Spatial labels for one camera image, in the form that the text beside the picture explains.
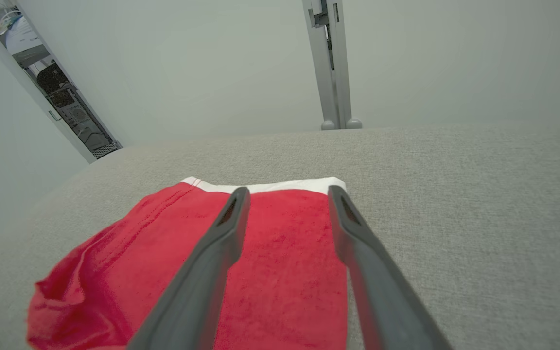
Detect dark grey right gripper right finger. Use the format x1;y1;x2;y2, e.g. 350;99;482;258
327;185;453;350

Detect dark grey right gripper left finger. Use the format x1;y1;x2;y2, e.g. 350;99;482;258
127;187;251;350

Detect red Bulls shorts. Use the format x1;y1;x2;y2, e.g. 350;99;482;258
26;176;350;350

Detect grey computer tower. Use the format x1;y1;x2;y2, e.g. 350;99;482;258
59;100;115;152

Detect black equipment box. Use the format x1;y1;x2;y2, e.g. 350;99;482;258
36;62;74;98

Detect grey partition post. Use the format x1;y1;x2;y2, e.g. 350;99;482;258
302;0;363;131

